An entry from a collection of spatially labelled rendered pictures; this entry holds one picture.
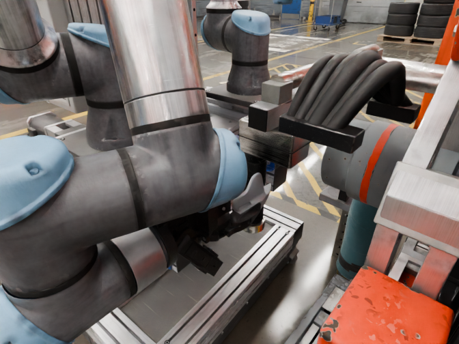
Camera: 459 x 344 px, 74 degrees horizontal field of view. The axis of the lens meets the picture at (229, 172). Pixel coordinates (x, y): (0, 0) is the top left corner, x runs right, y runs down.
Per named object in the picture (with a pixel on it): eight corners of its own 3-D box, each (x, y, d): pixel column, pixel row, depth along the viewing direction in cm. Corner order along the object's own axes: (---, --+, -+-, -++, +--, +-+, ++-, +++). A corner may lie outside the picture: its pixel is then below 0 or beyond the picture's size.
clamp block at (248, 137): (289, 170, 40) (294, 133, 37) (237, 150, 45) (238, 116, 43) (309, 157, 43) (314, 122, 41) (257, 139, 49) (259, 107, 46)
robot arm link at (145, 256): (142, 307, 33) (103, 267, 37) (175, 280, 36) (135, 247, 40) (130, 256, 29) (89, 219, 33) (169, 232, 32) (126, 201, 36)
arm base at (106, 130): (74, 138, 68) (61, 95, 63) (130, 119, 79) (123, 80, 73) (113, 158, 60) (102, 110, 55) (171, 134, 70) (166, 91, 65)
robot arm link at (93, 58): (150, 97, 62) (141, 23, 55) (79, 107, 57) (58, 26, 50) (136, 83, 71) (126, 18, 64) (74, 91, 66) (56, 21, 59)
